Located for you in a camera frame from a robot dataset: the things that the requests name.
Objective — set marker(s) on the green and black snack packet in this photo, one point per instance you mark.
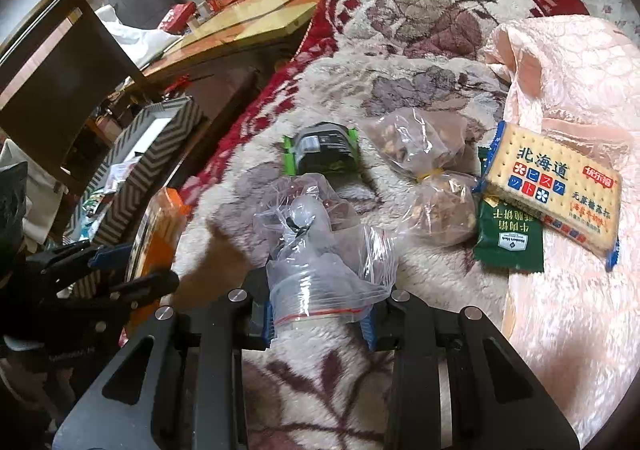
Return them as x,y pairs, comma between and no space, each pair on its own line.
320,153

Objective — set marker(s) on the dark wooden chair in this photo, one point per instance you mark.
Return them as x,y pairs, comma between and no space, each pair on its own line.
60,80

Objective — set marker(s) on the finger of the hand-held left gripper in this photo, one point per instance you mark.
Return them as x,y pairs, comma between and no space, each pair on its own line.
150,282
107,256

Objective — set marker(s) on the small red cloth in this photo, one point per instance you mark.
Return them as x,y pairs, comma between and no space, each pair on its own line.
177,82

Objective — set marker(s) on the cracker packet with blue edges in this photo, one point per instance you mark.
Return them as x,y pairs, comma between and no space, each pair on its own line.
545,180

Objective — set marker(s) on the pink quilted cloth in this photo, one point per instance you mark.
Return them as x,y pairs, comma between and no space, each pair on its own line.
575,330

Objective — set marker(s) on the red floral blanket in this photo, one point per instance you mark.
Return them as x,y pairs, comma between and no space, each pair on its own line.
400,30

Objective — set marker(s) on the white cloth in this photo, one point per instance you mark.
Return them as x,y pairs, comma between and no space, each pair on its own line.
135,38

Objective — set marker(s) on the pile of mixed snack packets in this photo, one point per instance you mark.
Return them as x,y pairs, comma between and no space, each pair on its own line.
107,182

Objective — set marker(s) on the red gift box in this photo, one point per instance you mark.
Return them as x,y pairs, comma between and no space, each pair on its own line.
180,15

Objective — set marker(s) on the grey striped cardboard box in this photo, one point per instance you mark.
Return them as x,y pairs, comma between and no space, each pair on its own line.
150,155

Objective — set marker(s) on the clear zip bag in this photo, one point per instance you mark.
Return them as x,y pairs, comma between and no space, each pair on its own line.
320,270

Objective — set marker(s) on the clear bag of nuts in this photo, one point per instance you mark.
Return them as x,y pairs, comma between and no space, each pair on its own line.
445,210
415,140

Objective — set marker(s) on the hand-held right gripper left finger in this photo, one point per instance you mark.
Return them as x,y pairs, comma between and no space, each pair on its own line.
265,327

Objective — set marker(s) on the long table with orange top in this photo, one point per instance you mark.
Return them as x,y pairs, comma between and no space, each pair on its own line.
240,20

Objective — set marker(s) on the dark green snack packet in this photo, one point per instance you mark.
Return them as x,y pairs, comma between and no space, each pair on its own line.
510,242

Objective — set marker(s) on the grey cloth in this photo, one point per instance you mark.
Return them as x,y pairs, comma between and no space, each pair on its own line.
47,200

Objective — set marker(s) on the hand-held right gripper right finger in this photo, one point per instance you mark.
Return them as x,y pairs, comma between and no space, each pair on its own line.
370,327

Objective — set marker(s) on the orange snack packet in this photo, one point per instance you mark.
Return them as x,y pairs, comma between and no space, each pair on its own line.
162,225

